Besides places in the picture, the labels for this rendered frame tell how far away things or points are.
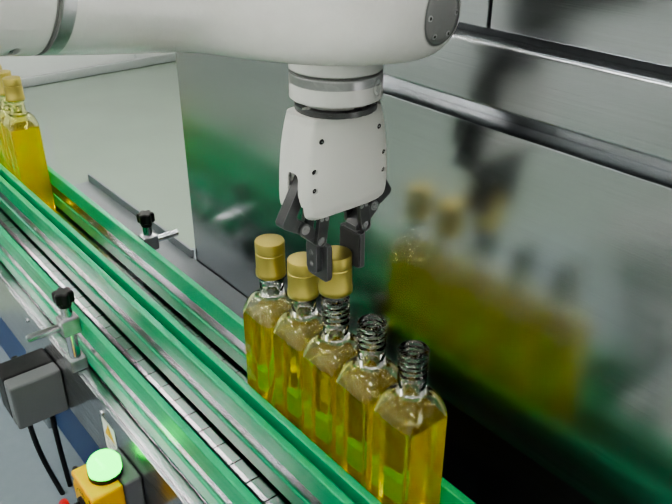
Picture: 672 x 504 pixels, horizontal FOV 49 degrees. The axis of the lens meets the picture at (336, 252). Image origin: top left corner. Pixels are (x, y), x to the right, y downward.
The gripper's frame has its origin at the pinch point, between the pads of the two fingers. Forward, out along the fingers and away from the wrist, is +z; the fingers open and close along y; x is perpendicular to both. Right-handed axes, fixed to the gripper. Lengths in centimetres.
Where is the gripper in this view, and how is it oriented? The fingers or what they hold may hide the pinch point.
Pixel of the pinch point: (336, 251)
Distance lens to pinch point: 74.3
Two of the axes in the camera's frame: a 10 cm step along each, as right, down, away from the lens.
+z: 0.0, 8.8, 4.7
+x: 6.3, 3.7, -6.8
